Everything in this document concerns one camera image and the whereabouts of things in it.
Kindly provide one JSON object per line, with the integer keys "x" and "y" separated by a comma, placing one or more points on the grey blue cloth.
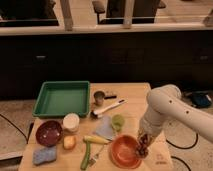
{"x": 104, "y": 129}

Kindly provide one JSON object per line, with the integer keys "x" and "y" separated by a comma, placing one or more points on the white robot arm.
{"x": 165, "y": 101}

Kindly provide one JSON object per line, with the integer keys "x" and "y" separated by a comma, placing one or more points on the yellow orange fruit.
{"x": 69, "y": 142}

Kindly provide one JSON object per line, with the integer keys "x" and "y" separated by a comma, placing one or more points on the dark grape bunch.
{"x": 142, "y": 148}

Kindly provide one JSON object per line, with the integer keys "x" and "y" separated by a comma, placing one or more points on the green plastic tray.
{"x": 58, "y": 98}

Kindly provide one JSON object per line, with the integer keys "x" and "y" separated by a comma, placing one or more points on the green cucumber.
{"x": 86, "y": 157}

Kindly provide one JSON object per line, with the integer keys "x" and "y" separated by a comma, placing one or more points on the blue sponge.
{"x": 44, "y": 155}

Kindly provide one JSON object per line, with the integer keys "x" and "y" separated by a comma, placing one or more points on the dark maroon bowl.
{"x": 49, "y": 133}

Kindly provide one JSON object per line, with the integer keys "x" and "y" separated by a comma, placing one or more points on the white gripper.
{"x": 150, "y": 126}

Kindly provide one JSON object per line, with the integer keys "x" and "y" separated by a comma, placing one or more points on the metal measuring cup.
{"x": 101, "y": 96}

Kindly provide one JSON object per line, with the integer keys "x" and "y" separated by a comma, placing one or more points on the red orange bowl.
{"x": 122, "y": 152}

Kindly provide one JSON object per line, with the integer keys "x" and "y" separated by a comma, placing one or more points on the dark blue floor object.
{"x": 201, "y": 100}

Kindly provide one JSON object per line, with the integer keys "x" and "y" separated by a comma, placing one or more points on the light green cup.
{"x": 117, "y": 122}

